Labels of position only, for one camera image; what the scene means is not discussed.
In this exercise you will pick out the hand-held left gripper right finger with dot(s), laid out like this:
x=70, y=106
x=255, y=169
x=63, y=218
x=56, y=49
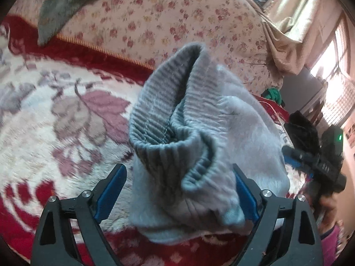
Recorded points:
x=246, y=199

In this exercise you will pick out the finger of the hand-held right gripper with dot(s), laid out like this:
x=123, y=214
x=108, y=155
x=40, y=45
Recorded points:
x=301, y=158

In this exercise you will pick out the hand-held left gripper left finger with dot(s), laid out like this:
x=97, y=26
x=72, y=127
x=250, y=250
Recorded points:
x=111, y=194

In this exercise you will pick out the grey fleece pants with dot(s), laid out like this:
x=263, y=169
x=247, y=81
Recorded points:
x=194, y=144

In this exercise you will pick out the person's right hand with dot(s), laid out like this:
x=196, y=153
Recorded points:
x=327, y=207

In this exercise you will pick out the black cloth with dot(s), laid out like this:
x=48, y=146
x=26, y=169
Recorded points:
x=301, y=130

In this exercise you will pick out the green cloth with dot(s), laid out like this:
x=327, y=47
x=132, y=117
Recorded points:
x=273, y=94

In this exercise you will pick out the grey cabinet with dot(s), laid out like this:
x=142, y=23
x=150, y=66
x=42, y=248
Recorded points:
x=302, y=88

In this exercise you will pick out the window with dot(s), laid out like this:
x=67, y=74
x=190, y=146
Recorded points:
x=335, y=83

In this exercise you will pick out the red and white floral blanket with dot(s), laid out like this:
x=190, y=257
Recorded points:
x=55, y=116

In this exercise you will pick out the beige curtain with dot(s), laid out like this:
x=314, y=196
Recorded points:
x=302, y=25

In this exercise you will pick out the floral pink pillow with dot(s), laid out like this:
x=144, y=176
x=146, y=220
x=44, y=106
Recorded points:
x=180, y=19

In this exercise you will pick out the dark grey fleece cloth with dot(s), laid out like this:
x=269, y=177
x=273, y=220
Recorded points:
x=61, y=8

